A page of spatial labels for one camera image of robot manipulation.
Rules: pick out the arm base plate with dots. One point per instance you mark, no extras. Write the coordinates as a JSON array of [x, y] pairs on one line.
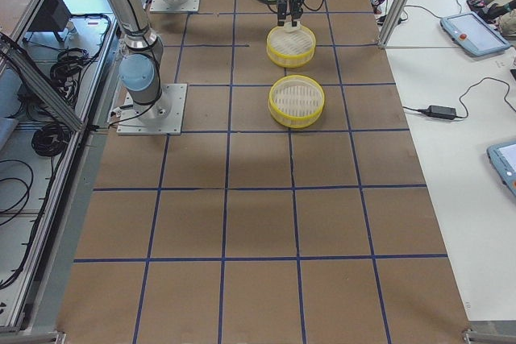
[[164, 118], [174, 6]]

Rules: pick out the blue teach pendant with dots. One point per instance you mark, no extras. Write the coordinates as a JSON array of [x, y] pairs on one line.
[[502, 158], [473, 34]]

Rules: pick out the yellow rimmed bamboo steamer tray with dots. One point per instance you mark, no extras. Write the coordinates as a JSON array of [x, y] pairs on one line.
[[296, 101]]

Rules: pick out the black power adapter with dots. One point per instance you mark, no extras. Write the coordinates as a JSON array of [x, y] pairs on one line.
[[442, 112]]

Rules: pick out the white steamed bun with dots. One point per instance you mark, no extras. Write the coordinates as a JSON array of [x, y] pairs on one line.
[[291, 27]]

